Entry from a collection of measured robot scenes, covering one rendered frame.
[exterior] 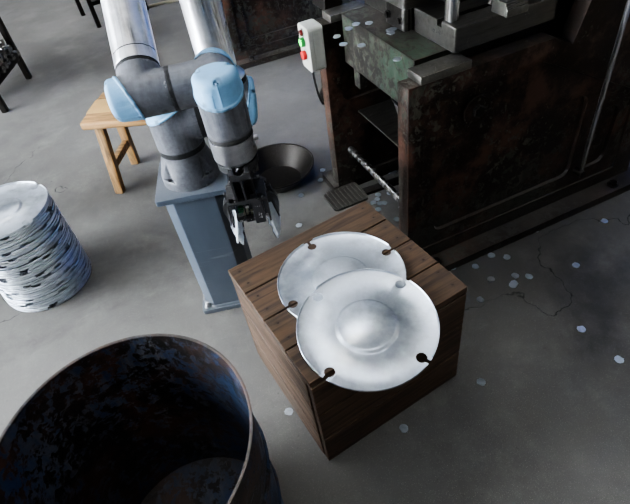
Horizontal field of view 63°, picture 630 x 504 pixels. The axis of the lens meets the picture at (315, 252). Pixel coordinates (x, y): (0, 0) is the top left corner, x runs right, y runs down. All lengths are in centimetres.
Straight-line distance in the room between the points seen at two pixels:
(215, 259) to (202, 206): 19
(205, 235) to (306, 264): 34
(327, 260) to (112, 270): 95
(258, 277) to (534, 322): 79
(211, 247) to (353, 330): 56
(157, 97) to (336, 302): 53
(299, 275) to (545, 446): 69
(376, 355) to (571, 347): 66
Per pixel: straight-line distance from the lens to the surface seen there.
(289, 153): 214
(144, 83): 93
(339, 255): 121
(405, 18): 146
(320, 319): 108
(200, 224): 140
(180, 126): 127
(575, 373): 150
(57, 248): 182
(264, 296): 116
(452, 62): 132
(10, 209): 183
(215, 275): 153
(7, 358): 186
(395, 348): 104
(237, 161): 87
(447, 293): 113
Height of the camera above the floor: 121
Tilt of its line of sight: 44 degrees down
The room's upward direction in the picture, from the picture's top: 10 degrees counter-clockwise
